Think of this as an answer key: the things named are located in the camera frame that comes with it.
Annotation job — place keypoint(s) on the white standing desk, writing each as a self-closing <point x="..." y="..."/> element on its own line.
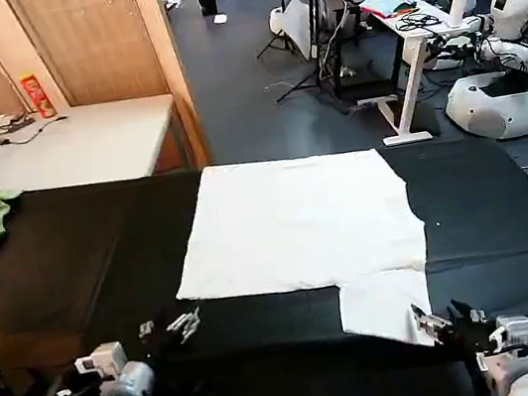
<point x="409" y="49"/>

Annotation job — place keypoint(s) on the black waste bin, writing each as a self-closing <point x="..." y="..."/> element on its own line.
<point x="207" y="0"/>

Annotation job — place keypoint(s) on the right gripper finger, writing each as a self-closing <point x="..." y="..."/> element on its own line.
<point x="427" y="324"/>
<point x="465" y="312"/>

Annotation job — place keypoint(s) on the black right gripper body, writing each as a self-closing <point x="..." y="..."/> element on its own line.
<point x="467" y="339"/>

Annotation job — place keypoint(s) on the red snack canister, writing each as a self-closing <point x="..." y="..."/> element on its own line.
<point x="39" y="95"/>

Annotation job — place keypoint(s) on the wooden partition wall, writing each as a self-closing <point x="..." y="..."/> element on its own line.
<point x="108" y="41"/>

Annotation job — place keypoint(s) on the white reflector panel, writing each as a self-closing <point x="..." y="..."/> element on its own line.
<point x="294" y="27"/>

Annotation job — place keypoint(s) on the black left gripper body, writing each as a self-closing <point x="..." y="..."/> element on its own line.
<point x="155" y="353"/>

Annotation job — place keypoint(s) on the grey power adapter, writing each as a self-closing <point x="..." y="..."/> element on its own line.
<point x="10" y="120"/>

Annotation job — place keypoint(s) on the black table cloth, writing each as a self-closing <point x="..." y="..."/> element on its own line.
<point x="490" y="232"/>

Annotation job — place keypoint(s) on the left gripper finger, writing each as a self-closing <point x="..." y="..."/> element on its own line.
<point x="147" y="329"/>
<point x="187" y="324"/>

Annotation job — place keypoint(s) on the white shirt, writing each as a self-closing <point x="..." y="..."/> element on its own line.
<point x="298" y="222"/>

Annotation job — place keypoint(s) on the white side table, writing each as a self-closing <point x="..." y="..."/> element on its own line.
<point x="84" y="141"/>

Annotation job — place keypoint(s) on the blue cloth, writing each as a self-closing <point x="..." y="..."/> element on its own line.
<point x="386" y="5"/>

